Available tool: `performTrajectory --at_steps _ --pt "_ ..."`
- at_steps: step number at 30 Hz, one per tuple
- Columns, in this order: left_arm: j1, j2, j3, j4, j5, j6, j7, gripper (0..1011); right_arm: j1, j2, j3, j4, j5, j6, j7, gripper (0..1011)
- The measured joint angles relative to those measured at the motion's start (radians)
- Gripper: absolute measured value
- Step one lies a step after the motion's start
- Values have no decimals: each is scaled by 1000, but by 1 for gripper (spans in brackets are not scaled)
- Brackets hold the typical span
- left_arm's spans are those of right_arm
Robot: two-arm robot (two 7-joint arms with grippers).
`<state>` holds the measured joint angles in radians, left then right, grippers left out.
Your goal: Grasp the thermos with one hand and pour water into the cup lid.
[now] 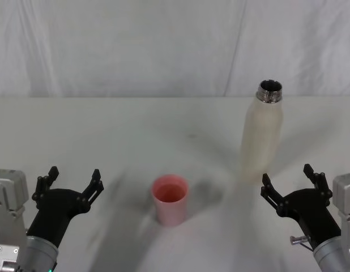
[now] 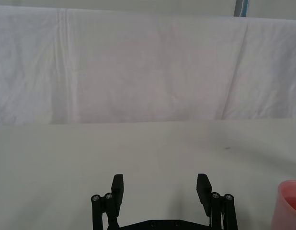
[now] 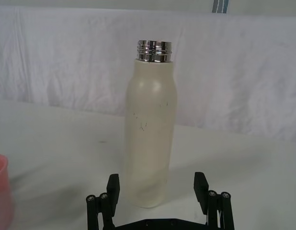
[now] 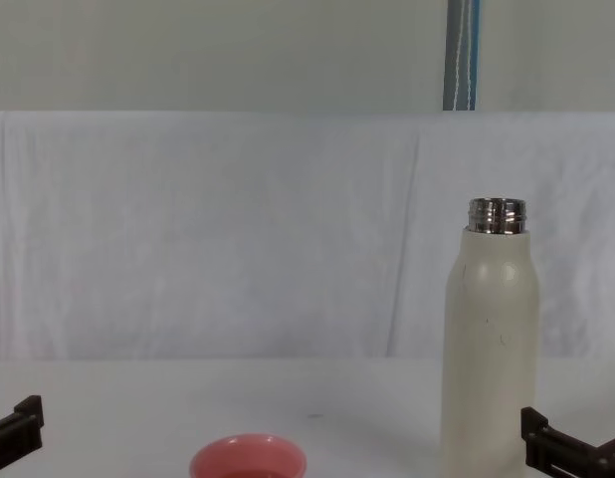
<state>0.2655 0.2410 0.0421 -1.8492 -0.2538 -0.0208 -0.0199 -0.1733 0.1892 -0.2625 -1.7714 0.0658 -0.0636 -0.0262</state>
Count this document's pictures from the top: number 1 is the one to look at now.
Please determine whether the cream vacuum bottle steel neck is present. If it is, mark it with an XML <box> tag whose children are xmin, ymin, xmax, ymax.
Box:
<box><xmin>237</xmin><ymin>79</ymin><xmax>285</xmax><ymax>182</ymax></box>

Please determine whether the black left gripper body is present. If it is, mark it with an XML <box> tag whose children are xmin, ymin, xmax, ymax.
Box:
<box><xmin>26</xmin><ymin>188</ymin><xmax>90</xmax><ymax>250</ymax></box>

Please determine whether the white curtain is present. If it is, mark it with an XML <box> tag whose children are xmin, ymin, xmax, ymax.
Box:
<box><xmin>0</xmin><ymin>0</ymin><xmax>350</xmax><ymax>99</ymax></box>

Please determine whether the thin cable with silver plug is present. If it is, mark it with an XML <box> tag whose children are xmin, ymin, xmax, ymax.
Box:
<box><xmin>289</xmin><ymin>235</ymin><xmax>316</xmax><ymax>252</ymax></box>

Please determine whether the pink cup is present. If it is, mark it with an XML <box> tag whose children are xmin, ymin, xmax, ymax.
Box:
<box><xmin>151</xmin><ymin>174</ymin><xmax>190</xmax><ymax>227</ymax></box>

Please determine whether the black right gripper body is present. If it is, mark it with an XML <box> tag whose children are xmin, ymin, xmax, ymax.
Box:
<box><xmin>280</xmin><ymin>188</ymin><xmax>343</xmax><ymax>252</ymax></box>

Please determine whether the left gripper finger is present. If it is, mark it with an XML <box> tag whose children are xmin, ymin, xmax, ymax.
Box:
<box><xmin>31</xmin><ymin>166</ymin><xmax>61</xmax><ymax>201</ymax></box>
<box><xmin>78</xmin><ymin>168</ymin><xmax>105</xmax><ymax>212</ymax></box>

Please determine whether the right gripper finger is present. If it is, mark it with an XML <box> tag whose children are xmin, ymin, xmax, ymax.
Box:
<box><xmin>302</xmin><ymin>163</ymin><xmax>334</xmax><ymax>199</ymax></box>
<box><xmin>260</xmin><ymin>173</ymin><xmax>289</xmax><ymax>218</ymax></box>

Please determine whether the white table cloth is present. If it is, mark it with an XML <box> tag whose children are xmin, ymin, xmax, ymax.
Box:
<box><xmin>0</xmin><ymin>95</ymin><xmax>350</xmax><ymax>272</ymax></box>

